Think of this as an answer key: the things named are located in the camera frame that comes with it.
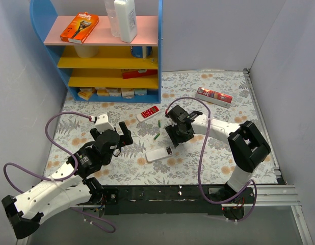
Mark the orange razor box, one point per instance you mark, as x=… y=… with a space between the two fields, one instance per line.
x=80 y=28

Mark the cream small box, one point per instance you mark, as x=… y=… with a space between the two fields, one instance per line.
x=127 y=93

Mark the red white remote control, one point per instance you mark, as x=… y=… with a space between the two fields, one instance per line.
x=148 y=114

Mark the red box on shelf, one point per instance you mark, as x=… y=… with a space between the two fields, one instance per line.
x=129 y=74

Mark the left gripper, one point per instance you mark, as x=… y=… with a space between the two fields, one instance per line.
x=122 y=140

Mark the blue can on shelf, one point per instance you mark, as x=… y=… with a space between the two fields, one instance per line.
x=141 y=51

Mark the white plastic bottle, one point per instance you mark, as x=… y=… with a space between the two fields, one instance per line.
x=126 y=16

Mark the teal small box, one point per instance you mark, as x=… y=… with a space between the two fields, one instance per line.
x=140 y=91

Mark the red toothpaste box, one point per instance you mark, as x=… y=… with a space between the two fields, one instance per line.
x=214 y=97

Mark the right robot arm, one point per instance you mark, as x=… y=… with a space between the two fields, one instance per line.
x=249 y=148

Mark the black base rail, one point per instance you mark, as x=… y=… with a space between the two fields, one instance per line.
x=154 y=199

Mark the yellow small box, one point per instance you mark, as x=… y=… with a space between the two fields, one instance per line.
x=86 y=92

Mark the white cup on shelf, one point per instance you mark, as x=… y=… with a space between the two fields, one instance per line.
x=86 y=51

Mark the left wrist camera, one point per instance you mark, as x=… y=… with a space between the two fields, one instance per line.
x=102 y=122

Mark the blue shelf unit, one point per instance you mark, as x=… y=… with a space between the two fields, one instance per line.
x=105 y=69

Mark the clear plastic bottle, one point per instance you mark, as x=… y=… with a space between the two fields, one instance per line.
x=111 y=13

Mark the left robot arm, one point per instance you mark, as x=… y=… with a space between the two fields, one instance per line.
x=69 y=185

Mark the grey white remote control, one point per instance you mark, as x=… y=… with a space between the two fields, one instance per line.
x=158 y=154

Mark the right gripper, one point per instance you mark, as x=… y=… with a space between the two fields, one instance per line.
x=176 y=133

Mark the orange white small box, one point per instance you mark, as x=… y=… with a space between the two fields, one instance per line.
x=102 y=92

